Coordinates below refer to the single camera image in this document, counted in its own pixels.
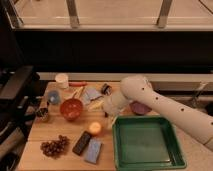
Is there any blue sponge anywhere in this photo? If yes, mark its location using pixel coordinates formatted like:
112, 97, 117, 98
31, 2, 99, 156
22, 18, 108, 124
84, 138, 102, 164

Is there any black handled brush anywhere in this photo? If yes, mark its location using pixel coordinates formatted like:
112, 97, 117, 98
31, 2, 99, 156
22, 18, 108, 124
101, 83, 112, 95

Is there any black rectangular block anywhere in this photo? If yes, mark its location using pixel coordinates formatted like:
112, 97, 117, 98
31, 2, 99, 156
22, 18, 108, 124
72, 131, 92, 155

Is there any green plastic tray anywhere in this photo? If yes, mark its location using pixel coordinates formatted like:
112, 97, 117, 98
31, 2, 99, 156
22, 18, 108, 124
112, 116, 187, 171

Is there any small dark metal cup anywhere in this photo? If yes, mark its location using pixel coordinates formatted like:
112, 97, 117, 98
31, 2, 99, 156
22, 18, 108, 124
36, 108, 49, 122

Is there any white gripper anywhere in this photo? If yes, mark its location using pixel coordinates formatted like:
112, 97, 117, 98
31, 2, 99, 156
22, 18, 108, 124
87, 91, 128, 116

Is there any light blue cloth packet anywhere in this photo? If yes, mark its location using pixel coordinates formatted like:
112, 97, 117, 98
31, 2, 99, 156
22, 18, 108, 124
81, 87, 102, 105

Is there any blue lidded small jar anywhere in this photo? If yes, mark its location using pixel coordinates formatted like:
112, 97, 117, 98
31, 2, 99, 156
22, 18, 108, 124
47, 90, 60, 105

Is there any red marker pen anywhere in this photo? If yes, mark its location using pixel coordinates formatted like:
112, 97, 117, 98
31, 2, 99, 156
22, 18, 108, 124
69, 82, 87, 87

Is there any white cup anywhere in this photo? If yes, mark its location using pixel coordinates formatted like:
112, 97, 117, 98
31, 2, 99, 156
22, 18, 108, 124
55, 73, 69, 89

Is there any black chair at left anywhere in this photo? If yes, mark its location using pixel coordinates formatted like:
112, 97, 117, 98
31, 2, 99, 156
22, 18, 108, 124
0, 66, 39, 171

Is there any purple bowl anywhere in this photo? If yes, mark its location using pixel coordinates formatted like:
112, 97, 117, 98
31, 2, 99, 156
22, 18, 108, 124
130, 101, 151, 115

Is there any dark red grape bunch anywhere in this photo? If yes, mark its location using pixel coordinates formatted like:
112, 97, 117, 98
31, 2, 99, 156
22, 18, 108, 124
40, 135, 69, 158

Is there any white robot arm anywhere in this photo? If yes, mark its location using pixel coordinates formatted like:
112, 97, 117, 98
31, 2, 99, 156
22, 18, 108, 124
101, 75, 213, 151

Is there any red bowl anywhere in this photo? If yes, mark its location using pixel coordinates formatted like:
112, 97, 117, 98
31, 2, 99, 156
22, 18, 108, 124
60, 98, 83, 121

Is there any orange fruit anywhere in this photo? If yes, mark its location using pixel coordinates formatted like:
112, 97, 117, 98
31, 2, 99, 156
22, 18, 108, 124
88, 122, 102, 135

